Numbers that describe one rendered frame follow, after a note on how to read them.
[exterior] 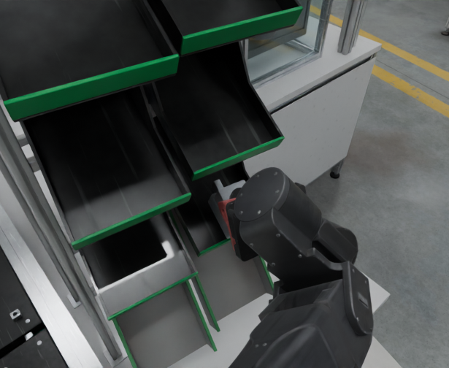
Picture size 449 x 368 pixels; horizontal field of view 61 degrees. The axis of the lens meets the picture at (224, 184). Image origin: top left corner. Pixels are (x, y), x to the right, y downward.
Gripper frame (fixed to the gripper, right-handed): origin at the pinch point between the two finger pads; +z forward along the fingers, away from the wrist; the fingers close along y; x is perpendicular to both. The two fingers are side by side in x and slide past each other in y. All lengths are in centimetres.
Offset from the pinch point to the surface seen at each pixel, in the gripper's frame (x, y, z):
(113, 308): 8.9, 19.7, 2.4
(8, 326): 20, 38, 30
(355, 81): 8, -116, 96
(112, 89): -19.0, 14.5, -13.3
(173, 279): 8.6, 11.0, 2.5
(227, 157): -7.4, 1.1, -2.4
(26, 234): 15, 33, 63
